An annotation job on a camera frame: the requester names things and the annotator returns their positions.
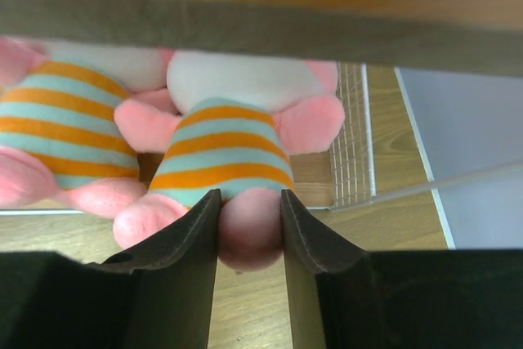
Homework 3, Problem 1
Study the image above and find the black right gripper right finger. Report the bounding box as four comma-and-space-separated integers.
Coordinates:
281, 190, 522, 348

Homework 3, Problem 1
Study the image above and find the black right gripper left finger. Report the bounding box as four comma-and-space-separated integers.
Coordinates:
1, 190, 221, 348

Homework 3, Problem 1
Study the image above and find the pink plush striped hat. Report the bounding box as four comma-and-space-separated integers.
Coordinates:
113, 50, 345, 272

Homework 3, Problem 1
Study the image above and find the white wire wooden shelf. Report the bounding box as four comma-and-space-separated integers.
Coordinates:
0, 0, 523, 217

